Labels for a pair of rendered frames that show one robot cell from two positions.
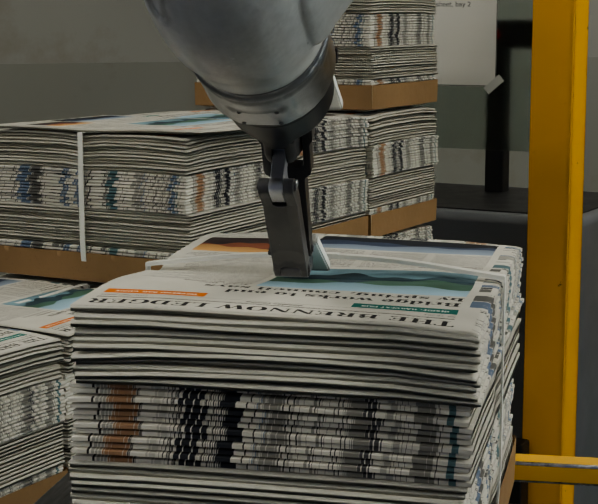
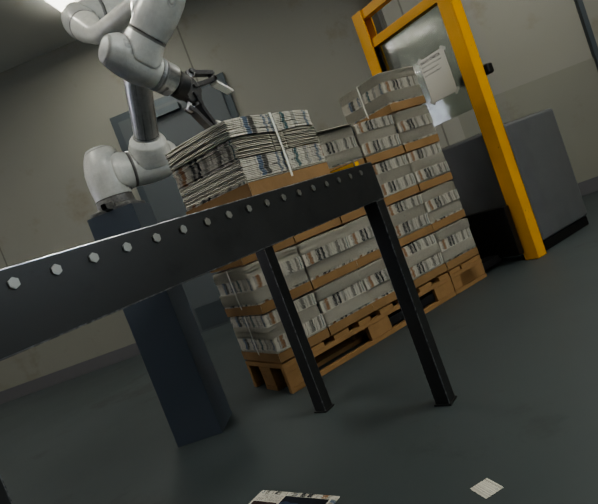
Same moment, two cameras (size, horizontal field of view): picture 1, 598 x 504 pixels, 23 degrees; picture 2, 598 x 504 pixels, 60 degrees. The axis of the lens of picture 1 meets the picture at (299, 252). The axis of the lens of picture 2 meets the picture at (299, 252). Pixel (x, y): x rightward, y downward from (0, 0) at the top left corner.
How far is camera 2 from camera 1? 101 cm
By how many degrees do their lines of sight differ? 29
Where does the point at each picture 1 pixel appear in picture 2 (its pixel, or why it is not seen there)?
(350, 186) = (389, 137)
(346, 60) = (381, 100)
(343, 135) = (380, 122)
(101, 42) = not seen: hidden behind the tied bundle
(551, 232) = (489, 130)
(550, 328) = (501, 163)
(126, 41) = not seen: hidden behind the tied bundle
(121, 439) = (183, 181)
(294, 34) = (142, 67)
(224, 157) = (327, 139)
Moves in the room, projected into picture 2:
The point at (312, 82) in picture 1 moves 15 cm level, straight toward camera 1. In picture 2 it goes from (169, 78) to (129, 74)
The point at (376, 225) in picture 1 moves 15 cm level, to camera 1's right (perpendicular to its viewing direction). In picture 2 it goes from (407, 147) to (434, 136)
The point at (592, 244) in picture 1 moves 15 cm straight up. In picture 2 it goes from (517, 130) to (509, 106)
